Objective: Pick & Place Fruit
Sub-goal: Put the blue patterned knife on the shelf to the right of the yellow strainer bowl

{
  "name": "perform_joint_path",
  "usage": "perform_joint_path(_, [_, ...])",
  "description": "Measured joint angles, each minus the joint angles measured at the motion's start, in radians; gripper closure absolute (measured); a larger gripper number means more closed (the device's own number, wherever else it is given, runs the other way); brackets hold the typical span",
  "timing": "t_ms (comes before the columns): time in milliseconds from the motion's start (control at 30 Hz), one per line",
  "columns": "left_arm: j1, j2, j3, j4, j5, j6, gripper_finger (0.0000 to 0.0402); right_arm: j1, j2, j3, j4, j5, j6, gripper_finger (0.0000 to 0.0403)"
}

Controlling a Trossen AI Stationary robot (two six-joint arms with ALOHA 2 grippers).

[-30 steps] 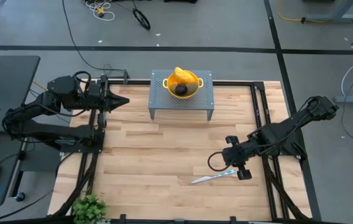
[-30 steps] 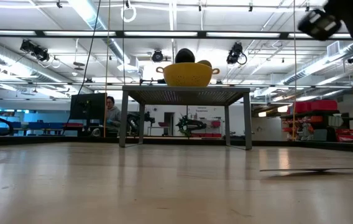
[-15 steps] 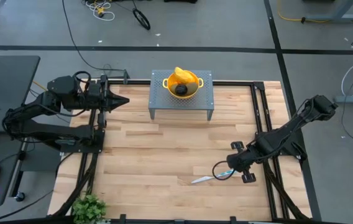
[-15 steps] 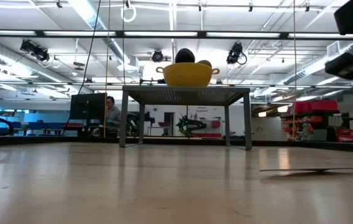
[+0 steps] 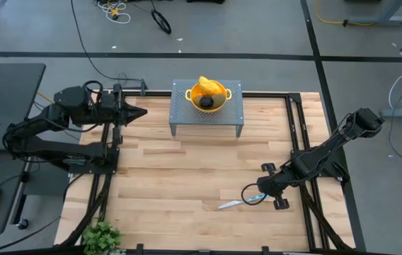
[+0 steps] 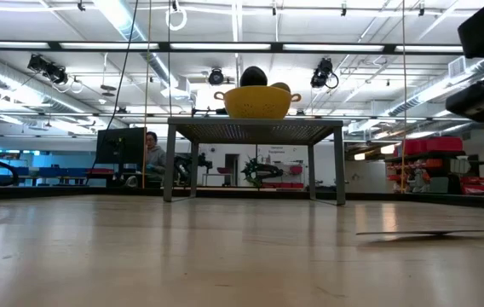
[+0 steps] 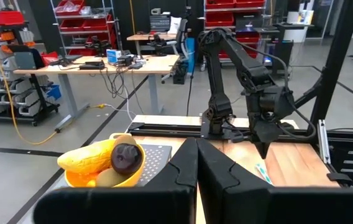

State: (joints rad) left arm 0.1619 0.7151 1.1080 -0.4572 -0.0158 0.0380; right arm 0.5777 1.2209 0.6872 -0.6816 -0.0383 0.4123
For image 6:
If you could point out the yellow corn cob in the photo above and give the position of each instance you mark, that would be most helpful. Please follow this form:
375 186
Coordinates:
281 87

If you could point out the yellow plastic colander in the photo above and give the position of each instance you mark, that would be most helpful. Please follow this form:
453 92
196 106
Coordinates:
259 104

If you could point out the black round fruit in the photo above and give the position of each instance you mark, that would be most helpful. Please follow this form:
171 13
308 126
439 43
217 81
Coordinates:
253 77

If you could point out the black-green background robot arm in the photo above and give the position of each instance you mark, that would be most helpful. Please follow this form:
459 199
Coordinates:
263 170

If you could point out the black background robot arm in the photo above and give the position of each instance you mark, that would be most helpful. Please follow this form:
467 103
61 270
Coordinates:
191 166

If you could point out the red storage bin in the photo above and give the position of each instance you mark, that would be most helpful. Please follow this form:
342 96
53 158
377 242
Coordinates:
416 146
445 145

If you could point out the black storage shelf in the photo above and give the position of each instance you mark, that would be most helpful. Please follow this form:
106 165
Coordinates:
425 158

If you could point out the black overhead light bar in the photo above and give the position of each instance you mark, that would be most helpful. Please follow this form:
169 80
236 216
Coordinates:
267 47

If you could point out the grey perforated metal stand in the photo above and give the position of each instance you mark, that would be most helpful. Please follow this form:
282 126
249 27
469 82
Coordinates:
259 134

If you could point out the person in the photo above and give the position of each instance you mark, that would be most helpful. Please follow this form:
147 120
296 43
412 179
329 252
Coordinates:
154 160

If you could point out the black background monitor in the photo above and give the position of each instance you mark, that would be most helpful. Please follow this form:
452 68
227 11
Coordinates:
118 145

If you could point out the black ceiling-mounted camera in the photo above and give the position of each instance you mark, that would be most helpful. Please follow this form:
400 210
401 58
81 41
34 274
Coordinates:
48 70
320 74

